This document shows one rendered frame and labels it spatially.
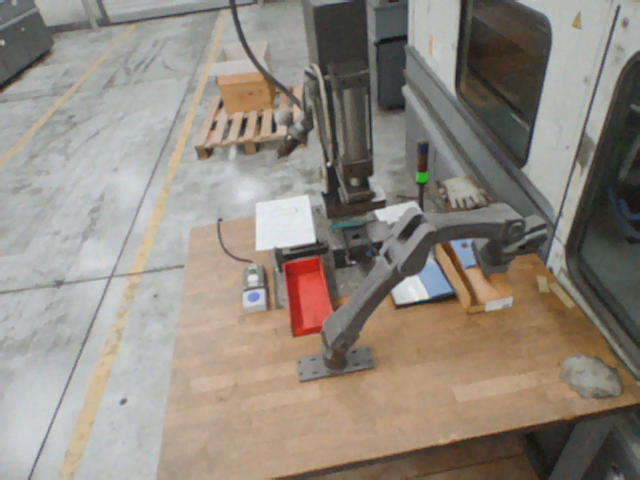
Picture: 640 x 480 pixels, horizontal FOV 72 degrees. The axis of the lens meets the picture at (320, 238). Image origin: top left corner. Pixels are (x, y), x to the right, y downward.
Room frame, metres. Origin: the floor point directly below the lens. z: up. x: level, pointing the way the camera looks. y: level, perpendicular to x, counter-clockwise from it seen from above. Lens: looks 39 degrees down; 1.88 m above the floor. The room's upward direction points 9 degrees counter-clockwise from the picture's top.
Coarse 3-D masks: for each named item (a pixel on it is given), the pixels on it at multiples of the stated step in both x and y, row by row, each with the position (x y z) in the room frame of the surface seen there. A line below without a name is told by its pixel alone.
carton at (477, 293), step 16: (448, 256) 1.01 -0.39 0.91; (448, 272) 0.92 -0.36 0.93; (464, 272) 0.93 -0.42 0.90; (480, 272) 0.92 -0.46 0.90; (464, 288) 0.81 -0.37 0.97; (480, 288) 0.86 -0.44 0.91; (496, 288) 0.85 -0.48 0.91; (464, 304) 0.79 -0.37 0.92; (480, 304) 0.78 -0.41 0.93; (496, 304) 0.78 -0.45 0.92
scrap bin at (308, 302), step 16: (288, 272) 1.03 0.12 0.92; (304, 272) 1.03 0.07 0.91; (320, 272) 1.02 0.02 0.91; (288, 288) 0.96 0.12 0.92; (304, 288) 0.96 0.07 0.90; (320, 288) 0.95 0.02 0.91; (288, 304) 0.86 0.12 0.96; (304, 304) 0.90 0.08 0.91; (320, 304) 0.89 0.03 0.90; (304, 320) 0.84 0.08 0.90; (320, 320) 0.83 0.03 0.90
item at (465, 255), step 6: (462, 240) 0.98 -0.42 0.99; (468, 240) 0.98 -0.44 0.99; (456, 246) 0.96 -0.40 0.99; (456, 252) 0.93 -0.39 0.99; (462, 252) 0.93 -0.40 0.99; (468, 252) 0.93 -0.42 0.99; (462, 258) 0.91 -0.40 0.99; (468, 258) 0.90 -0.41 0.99; (468, 264) 0.85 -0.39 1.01; (474, 264) 0.85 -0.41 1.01
